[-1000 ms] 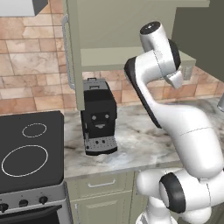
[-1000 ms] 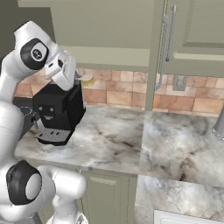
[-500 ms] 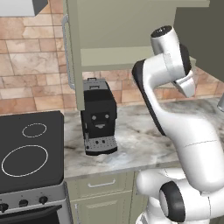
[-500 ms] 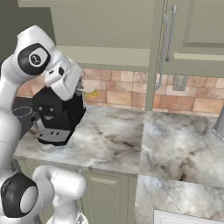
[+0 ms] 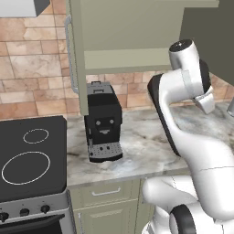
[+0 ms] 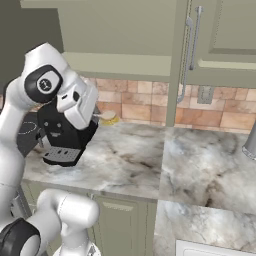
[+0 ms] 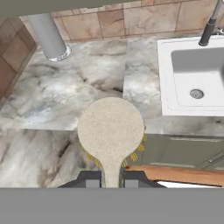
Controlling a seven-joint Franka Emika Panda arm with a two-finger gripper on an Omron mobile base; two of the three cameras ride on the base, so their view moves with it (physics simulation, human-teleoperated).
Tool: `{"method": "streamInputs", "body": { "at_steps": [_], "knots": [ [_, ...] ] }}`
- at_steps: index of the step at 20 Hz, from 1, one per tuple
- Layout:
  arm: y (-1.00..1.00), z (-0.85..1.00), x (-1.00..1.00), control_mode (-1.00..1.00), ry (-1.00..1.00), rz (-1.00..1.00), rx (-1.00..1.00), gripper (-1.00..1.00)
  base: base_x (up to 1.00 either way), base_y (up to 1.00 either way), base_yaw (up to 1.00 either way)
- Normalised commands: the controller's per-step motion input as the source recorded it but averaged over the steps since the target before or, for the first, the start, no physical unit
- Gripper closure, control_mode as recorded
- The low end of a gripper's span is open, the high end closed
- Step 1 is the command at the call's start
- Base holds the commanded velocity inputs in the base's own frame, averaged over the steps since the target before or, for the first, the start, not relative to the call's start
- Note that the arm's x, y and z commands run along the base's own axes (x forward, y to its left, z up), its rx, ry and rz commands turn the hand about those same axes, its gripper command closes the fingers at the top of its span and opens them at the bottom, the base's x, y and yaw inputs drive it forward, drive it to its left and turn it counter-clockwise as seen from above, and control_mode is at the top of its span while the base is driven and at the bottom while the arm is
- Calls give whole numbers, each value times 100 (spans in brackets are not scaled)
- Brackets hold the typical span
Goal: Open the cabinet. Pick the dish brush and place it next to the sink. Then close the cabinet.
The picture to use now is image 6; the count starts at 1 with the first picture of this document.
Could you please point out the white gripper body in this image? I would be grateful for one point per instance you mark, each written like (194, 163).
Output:
(84, 106)

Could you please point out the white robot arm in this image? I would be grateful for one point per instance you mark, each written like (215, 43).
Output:
(13, 126)

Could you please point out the narrow olive cabinet door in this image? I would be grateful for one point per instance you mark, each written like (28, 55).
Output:
(174, 66)

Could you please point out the olive base cabinet door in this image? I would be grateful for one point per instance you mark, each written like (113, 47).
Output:
(123, 230)

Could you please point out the olive panelled cabinet door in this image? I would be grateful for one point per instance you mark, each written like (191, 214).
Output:
(230, 30)

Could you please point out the white sink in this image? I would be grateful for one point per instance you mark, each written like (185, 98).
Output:
(213, 250)

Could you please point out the yellow and beige round object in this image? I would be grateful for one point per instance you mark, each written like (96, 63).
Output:
(109, 117)

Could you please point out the black coffee machine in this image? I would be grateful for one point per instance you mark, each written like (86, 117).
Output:
(65, 141)

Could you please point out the black hob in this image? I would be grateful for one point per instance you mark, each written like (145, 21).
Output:
(27, 136)

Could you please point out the dark grey range hood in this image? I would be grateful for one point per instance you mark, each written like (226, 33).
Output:
(23, 26)

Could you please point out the olive wall cabinet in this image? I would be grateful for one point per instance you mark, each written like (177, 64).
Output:
(116, 33)

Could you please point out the grey wall socket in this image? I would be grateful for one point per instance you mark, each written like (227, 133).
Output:
(205, 95)

